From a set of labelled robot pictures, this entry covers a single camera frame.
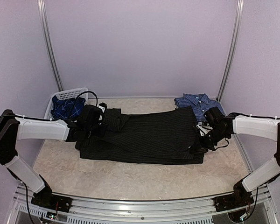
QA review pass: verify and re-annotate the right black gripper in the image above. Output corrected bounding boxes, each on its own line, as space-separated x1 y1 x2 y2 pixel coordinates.
190 127 229 154

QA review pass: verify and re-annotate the blue checked shirt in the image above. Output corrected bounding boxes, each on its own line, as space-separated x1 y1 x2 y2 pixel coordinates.
174 93 224 123

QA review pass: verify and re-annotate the white plastic laundry basket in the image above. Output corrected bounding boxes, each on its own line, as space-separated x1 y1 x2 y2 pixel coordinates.
44 87 88 119

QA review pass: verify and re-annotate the black pinstripe long sleeve shirt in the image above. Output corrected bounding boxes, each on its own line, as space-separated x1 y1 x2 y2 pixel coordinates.
75 106 207 165

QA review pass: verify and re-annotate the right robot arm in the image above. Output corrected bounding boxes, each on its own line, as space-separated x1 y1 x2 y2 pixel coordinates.
197 107 280 207

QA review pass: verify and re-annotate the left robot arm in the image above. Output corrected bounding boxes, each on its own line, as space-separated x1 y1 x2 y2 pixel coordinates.
0 102 107 208

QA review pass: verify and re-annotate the dark blue plaid shirt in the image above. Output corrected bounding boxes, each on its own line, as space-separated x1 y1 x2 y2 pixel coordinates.
50 96 86 119

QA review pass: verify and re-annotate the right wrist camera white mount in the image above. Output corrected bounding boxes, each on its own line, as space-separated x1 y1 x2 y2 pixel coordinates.
196 125 212 136

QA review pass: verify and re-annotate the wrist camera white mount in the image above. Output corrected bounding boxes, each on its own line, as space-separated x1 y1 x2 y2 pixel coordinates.
196 125 212 136
98 102 107 113

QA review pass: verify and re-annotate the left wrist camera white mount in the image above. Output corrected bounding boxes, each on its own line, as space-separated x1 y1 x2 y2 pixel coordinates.
98 102 107 113

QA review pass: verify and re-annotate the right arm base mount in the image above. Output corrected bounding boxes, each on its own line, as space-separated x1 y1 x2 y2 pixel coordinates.
214 181 254 212

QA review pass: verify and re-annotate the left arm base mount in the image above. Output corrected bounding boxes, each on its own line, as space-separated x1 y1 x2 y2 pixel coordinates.
31 180 72 213

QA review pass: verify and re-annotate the front aluminium rail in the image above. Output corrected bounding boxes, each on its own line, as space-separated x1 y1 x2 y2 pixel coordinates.
6 184 279 224

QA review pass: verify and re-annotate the left aluminium frame post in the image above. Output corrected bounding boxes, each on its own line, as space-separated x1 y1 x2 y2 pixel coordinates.
37 0 64 91

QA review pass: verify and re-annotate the aluminium frame post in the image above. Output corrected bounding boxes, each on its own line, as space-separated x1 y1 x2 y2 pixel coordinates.
217 0 245 102
37 0 64 91

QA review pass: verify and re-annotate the right aluminium frame post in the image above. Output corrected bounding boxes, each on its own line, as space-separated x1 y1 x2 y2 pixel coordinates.
217 0 245 102

